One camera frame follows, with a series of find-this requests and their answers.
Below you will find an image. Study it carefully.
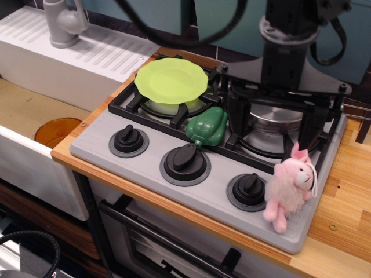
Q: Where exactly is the pink stuffed rabbit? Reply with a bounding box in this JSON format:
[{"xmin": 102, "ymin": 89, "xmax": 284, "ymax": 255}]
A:
[{"xmin": 263, "ymin": 142, "xmax": 318, "ymax": 233}]

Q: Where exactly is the grey toy stove top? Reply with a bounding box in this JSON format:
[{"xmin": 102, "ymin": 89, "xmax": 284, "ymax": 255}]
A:
[{"xmin": 68, "ymin": 57, "xmax": 348, "ymax": 255}]

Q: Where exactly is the white toy sink unit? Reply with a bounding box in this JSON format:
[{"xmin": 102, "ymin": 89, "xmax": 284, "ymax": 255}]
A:
[{"xmin": 1, "ymin": 6, "xmax": 158, "ymax": 221}]

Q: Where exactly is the grey toy faucet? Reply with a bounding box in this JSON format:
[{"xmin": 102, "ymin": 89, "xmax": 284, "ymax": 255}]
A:
[{"xmin": 43, "ymin": 0, "xmax": 88, "ymax": 49}]

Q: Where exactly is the black right stove knob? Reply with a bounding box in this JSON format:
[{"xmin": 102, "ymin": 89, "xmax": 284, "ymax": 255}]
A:
[{"xmin": 227, "ymin": 173, "xmax": 266, "ymax": 213}]

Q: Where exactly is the black stove grate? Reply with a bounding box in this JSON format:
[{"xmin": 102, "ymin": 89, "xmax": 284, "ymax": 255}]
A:
[{"xmin": 108, "ymin": 55, "xmax": 343, "ymax": 181}]

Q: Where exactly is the black middle stove knob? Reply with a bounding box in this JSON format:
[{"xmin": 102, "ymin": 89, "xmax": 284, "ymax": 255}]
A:
[{"xmin": 159, "ymin": 144, "xmax": 211, "ymax": 187}]

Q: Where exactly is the stainless steel pot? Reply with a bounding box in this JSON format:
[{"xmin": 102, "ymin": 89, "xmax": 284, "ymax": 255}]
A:
[{"xmin": 245, "ymin": 101, "xmax": 371, "ymax": 137}]

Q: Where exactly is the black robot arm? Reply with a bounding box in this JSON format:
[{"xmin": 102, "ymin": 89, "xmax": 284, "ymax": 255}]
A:
[{"xmin": 217, "ymin": 1, "xmax": 351, "ymax": 149}]

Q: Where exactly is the orange plastic bowl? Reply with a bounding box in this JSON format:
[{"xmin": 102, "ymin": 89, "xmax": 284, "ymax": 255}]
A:
[{"xmin": 34, "ymin": 118, "xmax": 82, "ymax": 148}]

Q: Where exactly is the green toy bell pepper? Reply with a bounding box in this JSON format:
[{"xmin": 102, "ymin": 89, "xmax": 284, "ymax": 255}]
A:
[{"xmin": 186, "ymin": 107, "xmax": 228, "ymax": 147}]

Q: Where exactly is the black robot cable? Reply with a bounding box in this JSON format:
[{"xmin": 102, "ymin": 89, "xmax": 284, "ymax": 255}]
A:
[{"xmin": 114, "ymin": 0, "xmax": 249, "ymax": 49}]

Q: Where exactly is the black stove knob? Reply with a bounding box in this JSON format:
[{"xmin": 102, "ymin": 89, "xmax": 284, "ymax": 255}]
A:
[
  {"xmin": 159, "ymin": 144, "xmax": 211, "ymax": 187},
  {"xmin": 108, "ymin": 125, "xmax": 150, "ymax": 158},
  {"xmin": 227, "ymin": 173, "xmax": 266, "ymax": 213}
]

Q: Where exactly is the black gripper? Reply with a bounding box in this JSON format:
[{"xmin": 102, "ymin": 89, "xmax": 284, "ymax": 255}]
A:
[{"xmin": 219, "ymin": 58, "xmax": 352, "ymax": 150}]

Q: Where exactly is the black braided cable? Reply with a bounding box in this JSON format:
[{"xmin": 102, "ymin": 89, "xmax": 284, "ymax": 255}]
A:
[{"xmin": 0, "ymin": 230, "xmax": 61, "ymax": 278}]

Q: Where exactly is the black left stove knob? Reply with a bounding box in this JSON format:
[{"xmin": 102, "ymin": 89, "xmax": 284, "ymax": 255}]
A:
[{"xmin": 108, "ymin": 125, "xmax": 150, "ymax": 158}]

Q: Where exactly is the toy oven door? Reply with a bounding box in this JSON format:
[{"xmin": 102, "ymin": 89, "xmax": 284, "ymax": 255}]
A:
[{"xmin": 97, "ymin": 195, "xmax": 293, "ymax": 277}]

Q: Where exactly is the light green plastic plate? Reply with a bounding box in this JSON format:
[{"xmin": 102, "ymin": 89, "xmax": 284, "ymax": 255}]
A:
[{"xmin": 134, "ymin": 58, "xmax": 208, "ymax": 104}]

